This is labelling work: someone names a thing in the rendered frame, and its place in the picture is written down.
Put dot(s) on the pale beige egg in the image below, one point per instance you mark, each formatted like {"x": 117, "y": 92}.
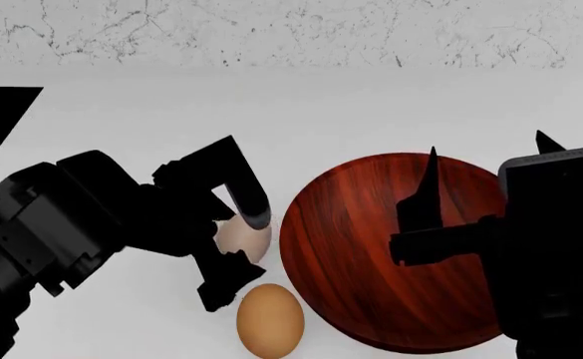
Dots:
{"x": 243, "y": 239}

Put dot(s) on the red wooden bowl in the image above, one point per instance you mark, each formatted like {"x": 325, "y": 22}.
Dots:
{"x": 346, "y": 243}

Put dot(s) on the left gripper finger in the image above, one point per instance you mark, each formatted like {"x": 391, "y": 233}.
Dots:
{"x": 243, "y": 179}
{"x": 226, "y": 280}

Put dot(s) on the brown egg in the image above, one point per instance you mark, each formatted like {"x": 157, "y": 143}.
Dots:
{"x": 270, "y": 321}

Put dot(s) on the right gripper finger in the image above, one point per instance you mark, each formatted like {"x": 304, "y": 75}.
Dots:
{"x": 545, "y": 144}
{"x": 423, "y": 209}

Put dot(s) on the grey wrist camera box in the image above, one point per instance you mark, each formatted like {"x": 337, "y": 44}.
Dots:
{"x": 555, "y": 187}

